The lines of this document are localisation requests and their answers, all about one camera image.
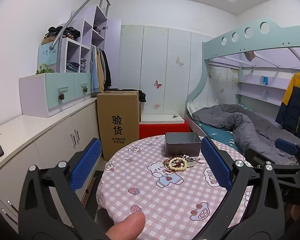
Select teal bedsheet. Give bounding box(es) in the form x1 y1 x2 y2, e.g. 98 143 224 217
195 120 243 153

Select folded jeans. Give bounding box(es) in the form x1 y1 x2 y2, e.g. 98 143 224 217
66 60 80 72

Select light blue hanging shirt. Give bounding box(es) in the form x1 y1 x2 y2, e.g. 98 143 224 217
91 45 99 93

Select teal drawer unit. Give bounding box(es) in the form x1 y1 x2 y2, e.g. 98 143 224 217
19 72 92 118

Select yellow and navy jacket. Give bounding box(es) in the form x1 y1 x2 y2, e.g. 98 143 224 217
275 70 300 140

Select low white cabinet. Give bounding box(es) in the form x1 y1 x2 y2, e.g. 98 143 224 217
0 96 102 230

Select black hanging jacket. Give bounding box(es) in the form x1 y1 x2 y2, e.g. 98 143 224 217
101 50 112 90

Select yellow hanging coat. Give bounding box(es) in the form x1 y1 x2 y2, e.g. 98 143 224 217
96 47 104 92

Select grey duvet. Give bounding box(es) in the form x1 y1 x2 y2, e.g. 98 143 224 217
192 104 300 165

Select white wardrobe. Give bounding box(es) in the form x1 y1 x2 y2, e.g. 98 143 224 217
119 25 213 117

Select pile of dark clothes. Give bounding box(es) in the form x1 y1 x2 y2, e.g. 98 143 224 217
41 26 81 46

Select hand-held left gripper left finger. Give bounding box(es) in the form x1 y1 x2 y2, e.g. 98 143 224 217
18 138 110 240

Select green plant decoration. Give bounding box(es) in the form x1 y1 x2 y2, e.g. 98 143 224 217
36 65 53 75

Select grey metal handrail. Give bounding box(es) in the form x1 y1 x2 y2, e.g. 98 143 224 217
49 0 111 51

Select red storage bench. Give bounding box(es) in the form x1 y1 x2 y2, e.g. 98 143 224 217
139 121 190 139

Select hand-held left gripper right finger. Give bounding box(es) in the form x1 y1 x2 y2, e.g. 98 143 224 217
190 136 285 240

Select purple stair shelf unit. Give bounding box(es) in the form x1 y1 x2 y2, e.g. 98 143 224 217
39 6 122 98

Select grey metal box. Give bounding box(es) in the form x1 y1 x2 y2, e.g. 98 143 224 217
164 132 202 157

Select white board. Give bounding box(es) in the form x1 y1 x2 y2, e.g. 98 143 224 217
140 114 185 124

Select silver chain keychain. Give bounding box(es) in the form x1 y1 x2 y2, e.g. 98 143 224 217
182 155 199 167

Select pink checkered round table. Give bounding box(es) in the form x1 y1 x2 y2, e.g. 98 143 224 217
95 134 255 240

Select tall cardboard box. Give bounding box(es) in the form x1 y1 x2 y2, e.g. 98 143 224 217
96 90 140 161

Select teal bunk bed frame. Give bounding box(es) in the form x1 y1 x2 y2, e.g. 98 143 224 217
185 17 300 155

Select person's left hand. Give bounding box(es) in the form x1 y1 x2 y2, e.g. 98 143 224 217
100 212 146 240

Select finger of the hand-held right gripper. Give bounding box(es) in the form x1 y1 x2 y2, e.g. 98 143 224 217
243 148 265 168
274 138 300 158

